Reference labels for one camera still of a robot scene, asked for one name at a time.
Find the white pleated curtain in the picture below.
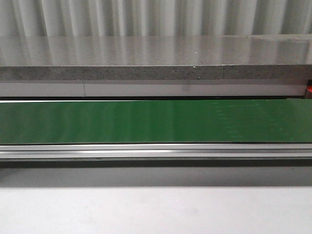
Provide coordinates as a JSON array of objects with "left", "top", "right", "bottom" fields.
[{"left": 0, "top": 0, "right": 312, "bottom": 37}]

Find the red plastic tray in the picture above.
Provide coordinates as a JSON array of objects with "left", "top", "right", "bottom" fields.
[{"left": 305, "top": 80, "right": 312, "bottom": 99}]

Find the aluminium conveyor frame rail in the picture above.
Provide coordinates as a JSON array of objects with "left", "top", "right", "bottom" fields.
[{"left": 0, "top": 143, "right": 312, "bottom": 168}]

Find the green conveyor belt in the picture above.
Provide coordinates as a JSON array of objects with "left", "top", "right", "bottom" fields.
[{"left": 0, "top": 99, "right": 312, "bottom": 144}]

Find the grey speckled stone counter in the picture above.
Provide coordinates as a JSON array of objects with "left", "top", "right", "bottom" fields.
[{"left": 0, "top": 35, "right": 312, "bottom": 99}]

